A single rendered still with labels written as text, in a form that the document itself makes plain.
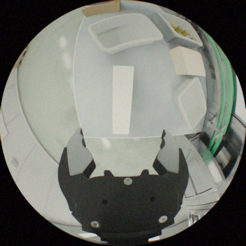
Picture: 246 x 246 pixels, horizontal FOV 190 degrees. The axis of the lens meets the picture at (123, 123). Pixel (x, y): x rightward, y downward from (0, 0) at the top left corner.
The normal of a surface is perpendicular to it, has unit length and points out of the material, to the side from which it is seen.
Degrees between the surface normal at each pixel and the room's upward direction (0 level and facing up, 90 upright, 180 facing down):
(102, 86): 0
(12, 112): 90
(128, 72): 0
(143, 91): 0
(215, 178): 90
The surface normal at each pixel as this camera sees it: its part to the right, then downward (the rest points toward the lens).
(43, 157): 0.94, -0.31
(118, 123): 0.03, 0.48
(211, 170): -0.33, -0.82
